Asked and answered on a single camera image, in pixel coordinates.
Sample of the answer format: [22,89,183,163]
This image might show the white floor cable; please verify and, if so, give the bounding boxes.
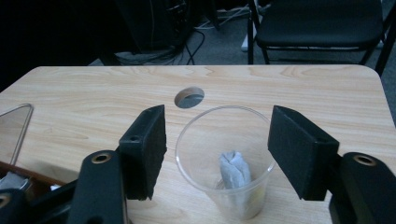
[196,4,250,31]

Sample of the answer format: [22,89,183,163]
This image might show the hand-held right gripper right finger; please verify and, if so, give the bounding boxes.
[267,105,341,202]

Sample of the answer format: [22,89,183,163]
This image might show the square metal compartment tray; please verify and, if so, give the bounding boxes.
[0,160,78,200]

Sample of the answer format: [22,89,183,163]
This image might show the clear plastic cup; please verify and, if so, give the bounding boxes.
[174,105,276,221]

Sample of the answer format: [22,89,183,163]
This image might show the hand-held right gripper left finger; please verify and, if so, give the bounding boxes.
[118,104,168,202]

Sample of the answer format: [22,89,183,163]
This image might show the white desk frame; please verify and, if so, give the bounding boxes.
[240,18,260,53]

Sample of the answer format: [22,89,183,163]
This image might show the black floor cables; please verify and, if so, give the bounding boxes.
[184,29,206,66]

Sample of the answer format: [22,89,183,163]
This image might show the black equipment tower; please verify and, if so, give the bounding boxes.
[114,0,201,54]

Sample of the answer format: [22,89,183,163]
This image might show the grey tea bag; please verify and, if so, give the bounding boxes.
[218,150,253,191]

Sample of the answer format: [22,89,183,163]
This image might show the black folding chair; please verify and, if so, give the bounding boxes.
[247,0,396,77]

